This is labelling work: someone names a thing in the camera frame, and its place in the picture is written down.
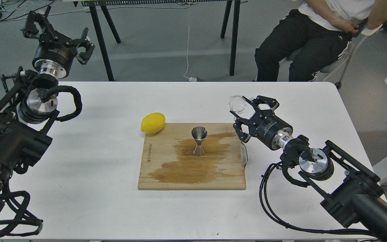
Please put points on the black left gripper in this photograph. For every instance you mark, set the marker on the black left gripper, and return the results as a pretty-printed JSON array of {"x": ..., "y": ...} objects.
[{"x": 53, "y": 57}]

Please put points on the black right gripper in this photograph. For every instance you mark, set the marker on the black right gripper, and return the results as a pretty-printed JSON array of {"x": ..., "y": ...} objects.
[{"x": 267, "y": 124}]

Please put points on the clear glass cup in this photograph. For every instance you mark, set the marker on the clear glass cup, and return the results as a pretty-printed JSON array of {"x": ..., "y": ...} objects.
[{"x": 237, "y": 104}]

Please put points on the steel jigger measuring cup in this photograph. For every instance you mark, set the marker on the steel jigger measuring cup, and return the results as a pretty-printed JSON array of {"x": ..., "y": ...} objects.
[{"x": 199, "y": 133}]

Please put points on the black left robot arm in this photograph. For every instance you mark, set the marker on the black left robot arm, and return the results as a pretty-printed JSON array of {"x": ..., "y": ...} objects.
[{"x": 34, "y": 100}]

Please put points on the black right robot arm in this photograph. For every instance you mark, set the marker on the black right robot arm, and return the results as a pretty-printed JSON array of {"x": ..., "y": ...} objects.
[{"x": 351, "y": 192}]

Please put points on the black-legged background table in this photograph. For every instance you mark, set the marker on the black-legged background table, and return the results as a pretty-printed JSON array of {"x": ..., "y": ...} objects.
[{"x": 171, "y": 42}]

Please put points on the wooden cutting board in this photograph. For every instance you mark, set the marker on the wooden cutting board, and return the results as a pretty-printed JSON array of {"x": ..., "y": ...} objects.
[{"x": 168, "y": 161}]

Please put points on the yellow lemon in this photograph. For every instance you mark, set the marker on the yellow lemon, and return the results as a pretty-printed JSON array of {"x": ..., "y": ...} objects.
[{"x": 153, "y": 123}]

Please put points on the seated person white shirt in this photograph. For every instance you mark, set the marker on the seated person white shirt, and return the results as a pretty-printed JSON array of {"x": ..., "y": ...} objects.
[{"x": 321, "y": 30}]

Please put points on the white chair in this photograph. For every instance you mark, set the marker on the white chair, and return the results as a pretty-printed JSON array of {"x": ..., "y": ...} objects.
[{"x": 346, "y": 57}]

